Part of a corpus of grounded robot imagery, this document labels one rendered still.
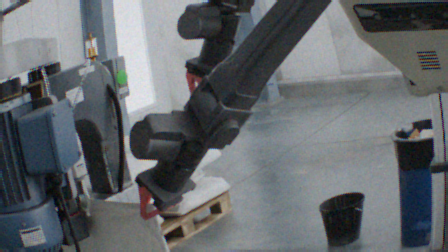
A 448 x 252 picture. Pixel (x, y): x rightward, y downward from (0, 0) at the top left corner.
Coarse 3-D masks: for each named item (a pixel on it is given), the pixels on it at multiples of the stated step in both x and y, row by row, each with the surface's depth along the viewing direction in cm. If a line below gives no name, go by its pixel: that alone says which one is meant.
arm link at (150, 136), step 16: (176, 112) 103; (192, 112) 105; (144, 128) 100; (160, 128) 99; (176, 128) 101; (192, 128) 103; (224, 128) 100; (144, 144) 100; (160, 144) 100; (176, 144) 102; (208, 144) 102; (224, 144) 102; (160, 160) 103
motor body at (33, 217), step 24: (24, 96) 84; (0, 120) 81; (0, 144) 81; (0, 168) 81; (24, 168) 84; (0, 192) 81; (24, 192) 84; (0, 216) 82; (24, 216) 82; (48, 216) 86; (0, 240) 83; (24, 240) 82; (48, 240) 85
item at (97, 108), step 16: (48, 64) 126; (80, 64) 126; (96, 64) 129; (48, 80) 115; (64, 80) 120; (80, 80) 125; (96, 80) 129; (112, 80) 134; (64, 96) 120; (96, 96) 129; (80, 112) 124; (96, 112) 129; (112, 112) 134; (80, 128) 131; (96, 128) 129; (112, 128) 133; (96, 144) 131; (112, 144) 133; (96, 160) 132; (112, 160) 132; (96, 176) 133; (112, 176) 132; (128, 176) 136; (96, 192) 135; (112, 192) 132
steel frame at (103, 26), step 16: (80, 0) 689; (96, 0) 690; (112, 0) 690; (256, 0) 963; (96, 16) 694; (112, 16) 691; (256, 16) 956; (96, 32) 698; (112, 32) 691; (240, 32) 978; (112, 48) 692; (272, 80) 975; (272, 96) 970; (128, 128) 711
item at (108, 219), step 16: (96, 208) 123; (112, 208) 120; (128, 208) 117; (96, 224) 124; (112, 224) 121; (128, 224) 118; (144, 224) 116; (160, 224) 114; (96, 240) 126; (112, 240) 123; (128, 240) 120; (144, 240) 117; (160, 240) 115
